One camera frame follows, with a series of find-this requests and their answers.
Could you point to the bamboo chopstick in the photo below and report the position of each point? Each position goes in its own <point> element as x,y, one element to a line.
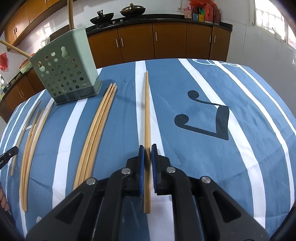
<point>28,150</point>
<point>100,132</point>
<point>96,132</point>
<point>27,122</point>
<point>13,165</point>
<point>24,150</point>
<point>13,48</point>
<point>32,155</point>
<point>147,115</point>
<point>92,132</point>
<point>70,14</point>

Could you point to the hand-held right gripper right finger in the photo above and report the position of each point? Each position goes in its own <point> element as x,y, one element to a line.
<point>154,171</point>

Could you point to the green perforated utensil holder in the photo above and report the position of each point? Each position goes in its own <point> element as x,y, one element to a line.
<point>69,58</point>

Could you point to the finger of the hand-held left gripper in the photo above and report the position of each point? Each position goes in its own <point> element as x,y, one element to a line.
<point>9,154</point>

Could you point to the black kitchen countertop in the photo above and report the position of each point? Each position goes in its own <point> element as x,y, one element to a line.
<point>161,22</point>

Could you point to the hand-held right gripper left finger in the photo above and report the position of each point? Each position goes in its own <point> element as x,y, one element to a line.
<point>141,171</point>

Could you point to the brown wooden base cabinets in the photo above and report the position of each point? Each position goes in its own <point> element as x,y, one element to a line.
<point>161,41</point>

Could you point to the window with white frame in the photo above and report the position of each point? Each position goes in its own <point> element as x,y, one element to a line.
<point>272,18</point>

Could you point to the red packaged goods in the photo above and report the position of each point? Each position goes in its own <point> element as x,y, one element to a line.
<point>208,12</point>

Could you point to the black wok with lid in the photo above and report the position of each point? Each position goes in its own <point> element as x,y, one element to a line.
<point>133,10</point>

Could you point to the blue white striped tablecloth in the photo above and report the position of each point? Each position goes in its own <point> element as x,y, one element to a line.
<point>208,150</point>

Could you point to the brown wooden wall cabinets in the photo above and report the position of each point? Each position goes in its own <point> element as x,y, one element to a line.
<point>34,14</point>

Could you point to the brown wooden side cabinets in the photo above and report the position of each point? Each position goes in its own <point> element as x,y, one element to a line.
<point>16,95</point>

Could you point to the person's left hand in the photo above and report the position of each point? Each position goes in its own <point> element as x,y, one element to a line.
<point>3,194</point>

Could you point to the red plastic bag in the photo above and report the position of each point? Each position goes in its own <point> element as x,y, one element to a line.
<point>3,61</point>

